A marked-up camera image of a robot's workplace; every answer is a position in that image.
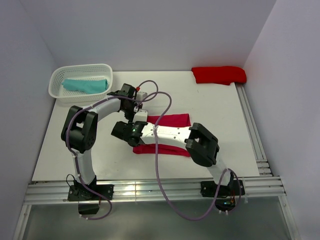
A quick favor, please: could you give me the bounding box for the magenta t shirt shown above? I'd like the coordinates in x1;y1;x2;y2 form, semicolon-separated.
132;113;191;158

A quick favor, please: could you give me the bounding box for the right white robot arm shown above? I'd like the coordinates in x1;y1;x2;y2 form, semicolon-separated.
111;121;234;195

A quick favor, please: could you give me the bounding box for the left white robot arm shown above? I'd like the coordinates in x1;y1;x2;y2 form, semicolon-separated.
61;83;147;200

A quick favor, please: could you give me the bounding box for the white perforated plastic basket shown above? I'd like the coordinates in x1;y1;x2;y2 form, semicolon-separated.
48;63;113;103

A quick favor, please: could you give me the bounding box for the teal rolled t shirt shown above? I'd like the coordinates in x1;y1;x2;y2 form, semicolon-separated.
62;79;109;94

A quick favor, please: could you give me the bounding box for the folded red t shirt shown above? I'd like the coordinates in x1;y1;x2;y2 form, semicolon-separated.
191;66;247;86

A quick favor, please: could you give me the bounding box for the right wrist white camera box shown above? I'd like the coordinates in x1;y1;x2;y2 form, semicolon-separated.
133;109;148;123

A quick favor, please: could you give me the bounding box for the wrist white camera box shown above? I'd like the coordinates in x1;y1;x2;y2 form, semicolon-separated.
133;109;148;123
135;91;148;101

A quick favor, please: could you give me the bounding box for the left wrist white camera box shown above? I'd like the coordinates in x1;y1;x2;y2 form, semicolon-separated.
135;91;148;101

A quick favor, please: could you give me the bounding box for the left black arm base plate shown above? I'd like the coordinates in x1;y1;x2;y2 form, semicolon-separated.
65;174;114;217

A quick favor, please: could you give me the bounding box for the front aluminium rail frame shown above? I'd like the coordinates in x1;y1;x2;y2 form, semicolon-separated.
23;176;286;205

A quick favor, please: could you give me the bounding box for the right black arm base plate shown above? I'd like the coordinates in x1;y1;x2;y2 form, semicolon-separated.
200;180;246;212

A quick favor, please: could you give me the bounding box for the right side aluminium rail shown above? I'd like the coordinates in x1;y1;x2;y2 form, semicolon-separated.
235;83;274;177

